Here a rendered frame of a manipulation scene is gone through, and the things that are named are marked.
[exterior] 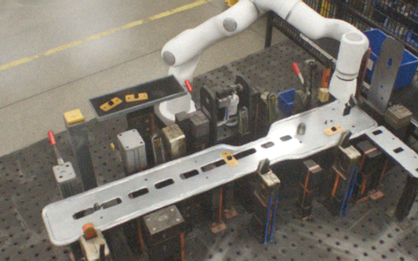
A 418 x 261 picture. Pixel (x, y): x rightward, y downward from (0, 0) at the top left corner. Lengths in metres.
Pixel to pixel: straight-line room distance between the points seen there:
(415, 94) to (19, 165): 1.84
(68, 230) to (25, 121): 2.21
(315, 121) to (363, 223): 0.47
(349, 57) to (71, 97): 2.61
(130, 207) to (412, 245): 1.13
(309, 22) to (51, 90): 2.68
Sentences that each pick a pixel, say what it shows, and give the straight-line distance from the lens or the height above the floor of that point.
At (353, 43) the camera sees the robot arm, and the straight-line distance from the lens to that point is 1.77.
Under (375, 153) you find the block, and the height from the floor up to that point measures 0.98.
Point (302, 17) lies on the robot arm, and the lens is 1.81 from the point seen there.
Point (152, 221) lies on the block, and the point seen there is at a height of 1.03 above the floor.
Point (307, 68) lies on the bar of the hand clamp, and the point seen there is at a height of 1.19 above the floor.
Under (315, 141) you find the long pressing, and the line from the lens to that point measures 1.99.
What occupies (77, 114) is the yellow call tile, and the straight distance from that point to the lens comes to 1.88.
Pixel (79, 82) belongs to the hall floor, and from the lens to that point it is 4.10.
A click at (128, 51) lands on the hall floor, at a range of 4.42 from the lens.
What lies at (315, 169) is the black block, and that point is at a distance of 1.89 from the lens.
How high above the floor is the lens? 2.31
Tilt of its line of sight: 41 degrees down
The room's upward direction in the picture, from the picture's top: straight up
